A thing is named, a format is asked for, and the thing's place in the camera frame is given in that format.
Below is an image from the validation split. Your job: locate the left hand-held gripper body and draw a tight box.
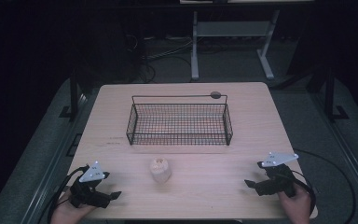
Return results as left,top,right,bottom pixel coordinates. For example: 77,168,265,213
69,161,112,209

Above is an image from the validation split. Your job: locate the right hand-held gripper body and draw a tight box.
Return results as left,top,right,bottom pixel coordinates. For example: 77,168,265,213
255,151,299,198

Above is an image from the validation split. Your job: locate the pale beige knobbly object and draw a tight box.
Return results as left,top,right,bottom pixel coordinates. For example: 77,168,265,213
149,157,172,184

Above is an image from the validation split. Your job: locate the black wire basket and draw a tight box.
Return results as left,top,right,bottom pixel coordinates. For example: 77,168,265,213
126,94,234,147

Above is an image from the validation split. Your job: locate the person's right hand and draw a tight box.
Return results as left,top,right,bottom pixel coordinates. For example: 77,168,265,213
277,182,312,224

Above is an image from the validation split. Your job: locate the person's left hand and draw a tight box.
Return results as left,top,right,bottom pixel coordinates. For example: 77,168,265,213
49,189,98,224

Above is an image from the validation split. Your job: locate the aluminium floor rail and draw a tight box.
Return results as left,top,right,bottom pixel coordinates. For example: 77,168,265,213
310,91,358,208
20,92,90,224

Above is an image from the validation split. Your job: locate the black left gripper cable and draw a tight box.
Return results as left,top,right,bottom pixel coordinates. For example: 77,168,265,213
46,165,90,224

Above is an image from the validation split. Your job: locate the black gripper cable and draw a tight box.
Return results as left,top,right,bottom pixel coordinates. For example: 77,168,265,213
291,148,357,224
46,165,90,224

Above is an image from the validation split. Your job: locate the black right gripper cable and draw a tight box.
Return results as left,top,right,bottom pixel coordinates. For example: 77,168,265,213
291,148,357,224

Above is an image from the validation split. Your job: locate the black metal post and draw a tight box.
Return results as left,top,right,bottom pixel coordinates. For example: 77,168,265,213
324,67,350,123
59,68,79,122

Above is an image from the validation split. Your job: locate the bundle of floor cables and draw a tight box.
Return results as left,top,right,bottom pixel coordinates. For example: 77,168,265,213
138,35,194,83

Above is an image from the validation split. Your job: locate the white metal desk frame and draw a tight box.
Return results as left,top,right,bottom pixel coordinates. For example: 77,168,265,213
190,9,282,81

